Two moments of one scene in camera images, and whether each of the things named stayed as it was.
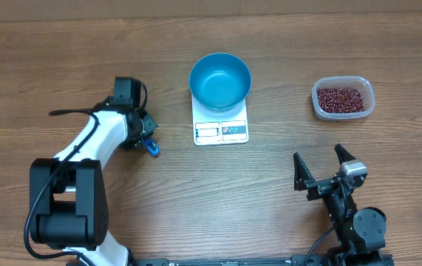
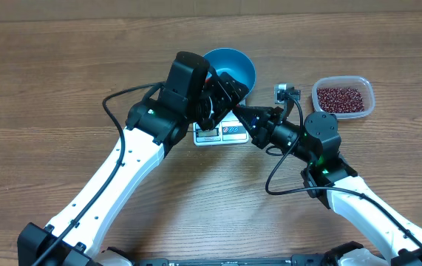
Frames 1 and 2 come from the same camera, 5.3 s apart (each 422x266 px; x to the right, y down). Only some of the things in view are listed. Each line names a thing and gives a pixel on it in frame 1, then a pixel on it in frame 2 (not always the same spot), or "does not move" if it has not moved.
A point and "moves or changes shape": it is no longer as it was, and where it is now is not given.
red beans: x=340 y=100 does not move
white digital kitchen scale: x=225 y=127 does not move
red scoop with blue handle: x=151 y=147 moves or changes shape
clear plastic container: x=336 y=97 does not move
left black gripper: x=144 y=133 -> x=227 y=93
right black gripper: x=324 y=186 -> x=263 y=124
